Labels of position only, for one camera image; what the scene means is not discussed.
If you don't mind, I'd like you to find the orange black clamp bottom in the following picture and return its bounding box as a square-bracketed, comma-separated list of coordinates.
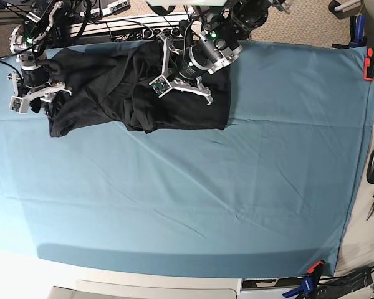
[307, 260, 325, 280]

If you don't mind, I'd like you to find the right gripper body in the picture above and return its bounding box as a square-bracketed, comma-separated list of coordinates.
[21, 64, 49, 88]

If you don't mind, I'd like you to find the blue clamp top right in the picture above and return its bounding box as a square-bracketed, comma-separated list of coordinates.
[348, 14, 367, 48]

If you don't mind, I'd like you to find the orange black clamp top right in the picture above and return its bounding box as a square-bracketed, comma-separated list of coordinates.
[363, 47, 374, 81]

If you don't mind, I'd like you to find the blue table cloth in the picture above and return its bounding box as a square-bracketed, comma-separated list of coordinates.
[0, 42, 374, 278]

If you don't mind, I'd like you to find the black power strip red switch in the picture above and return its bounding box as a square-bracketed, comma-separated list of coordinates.
[126, 27, 182, 41]

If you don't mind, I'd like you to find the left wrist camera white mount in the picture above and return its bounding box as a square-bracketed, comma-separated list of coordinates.
[149, 33, 213, 105]

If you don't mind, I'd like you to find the dark grey T-shirt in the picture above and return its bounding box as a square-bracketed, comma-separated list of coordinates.
[47, 42, 230, 137]

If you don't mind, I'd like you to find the blue black clamp bottom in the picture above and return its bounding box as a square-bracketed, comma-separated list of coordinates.
[282, 277, 314, 298]

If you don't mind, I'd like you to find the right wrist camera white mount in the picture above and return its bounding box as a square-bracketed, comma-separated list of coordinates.
[7, 72, 72, 114]

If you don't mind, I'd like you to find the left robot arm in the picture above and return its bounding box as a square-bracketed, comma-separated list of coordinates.
[176, 1, 293, 81]

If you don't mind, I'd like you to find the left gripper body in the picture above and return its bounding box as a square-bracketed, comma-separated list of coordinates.
[176, 46, 212, 81]

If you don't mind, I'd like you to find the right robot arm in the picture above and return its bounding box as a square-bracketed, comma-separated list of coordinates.
[9, 1, 70, 114]

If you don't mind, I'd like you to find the orange black clamp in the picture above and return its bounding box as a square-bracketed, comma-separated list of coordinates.
[307, 260, 325, 280]
[363, 47, 374, 81]

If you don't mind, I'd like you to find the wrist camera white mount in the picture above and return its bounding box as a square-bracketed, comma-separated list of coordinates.
[7, 72, 72, 114]
[149, 33, 213, 105]

